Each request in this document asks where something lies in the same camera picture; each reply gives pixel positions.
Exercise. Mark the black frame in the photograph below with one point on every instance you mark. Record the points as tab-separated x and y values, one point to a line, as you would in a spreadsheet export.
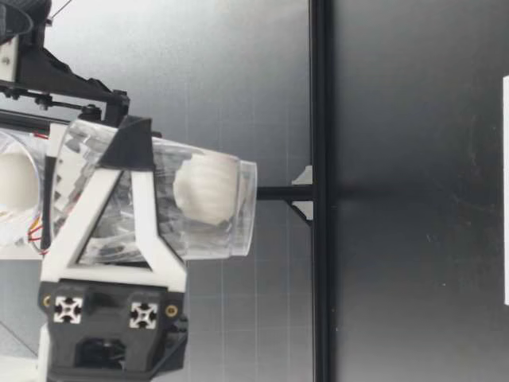
320	278

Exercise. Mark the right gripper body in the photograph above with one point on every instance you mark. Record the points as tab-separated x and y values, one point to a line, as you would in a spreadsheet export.
51	73

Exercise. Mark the white ball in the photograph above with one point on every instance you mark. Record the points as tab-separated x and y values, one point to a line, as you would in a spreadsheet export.
207	187

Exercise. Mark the clear plastic glass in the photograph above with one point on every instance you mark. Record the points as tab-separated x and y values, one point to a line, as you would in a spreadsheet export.
208	243

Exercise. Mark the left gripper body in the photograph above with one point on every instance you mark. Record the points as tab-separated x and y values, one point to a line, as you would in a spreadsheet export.
107	318

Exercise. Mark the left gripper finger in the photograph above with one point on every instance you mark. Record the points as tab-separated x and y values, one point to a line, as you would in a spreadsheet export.
144	207

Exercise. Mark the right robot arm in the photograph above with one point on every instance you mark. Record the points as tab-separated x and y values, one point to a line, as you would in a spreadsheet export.
12	16

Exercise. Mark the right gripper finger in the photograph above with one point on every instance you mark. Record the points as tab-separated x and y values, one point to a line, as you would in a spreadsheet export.
57	139

